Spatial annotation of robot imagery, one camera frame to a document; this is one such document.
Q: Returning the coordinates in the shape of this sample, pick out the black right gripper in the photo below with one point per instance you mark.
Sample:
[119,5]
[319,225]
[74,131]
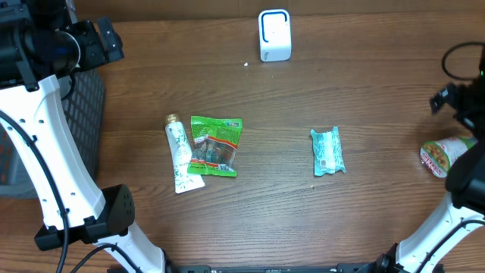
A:
[453,95]

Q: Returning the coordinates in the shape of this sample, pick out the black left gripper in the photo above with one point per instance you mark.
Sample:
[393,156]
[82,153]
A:
[98,54]

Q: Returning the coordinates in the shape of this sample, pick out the green instant noodle cup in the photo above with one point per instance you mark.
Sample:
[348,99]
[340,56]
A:
[440,155]

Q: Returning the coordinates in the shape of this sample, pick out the teal tissue pack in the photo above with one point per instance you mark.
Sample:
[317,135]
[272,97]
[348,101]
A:
[328,153]

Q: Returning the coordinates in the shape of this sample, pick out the green snack bag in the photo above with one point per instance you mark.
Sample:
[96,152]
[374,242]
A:
[216,141]

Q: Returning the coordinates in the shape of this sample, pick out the white tube with gold cap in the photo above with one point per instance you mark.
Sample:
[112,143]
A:
[181,154]

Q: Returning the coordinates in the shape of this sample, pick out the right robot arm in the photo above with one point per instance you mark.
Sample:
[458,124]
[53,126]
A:
[462,209]

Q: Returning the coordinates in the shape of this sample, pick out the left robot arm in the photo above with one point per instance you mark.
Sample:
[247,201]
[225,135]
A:
[40,44]

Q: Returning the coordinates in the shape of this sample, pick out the white barcode scanner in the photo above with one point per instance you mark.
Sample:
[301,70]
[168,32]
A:
[275,41]

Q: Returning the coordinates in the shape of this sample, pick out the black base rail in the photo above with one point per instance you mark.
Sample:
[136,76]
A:
[340,268]

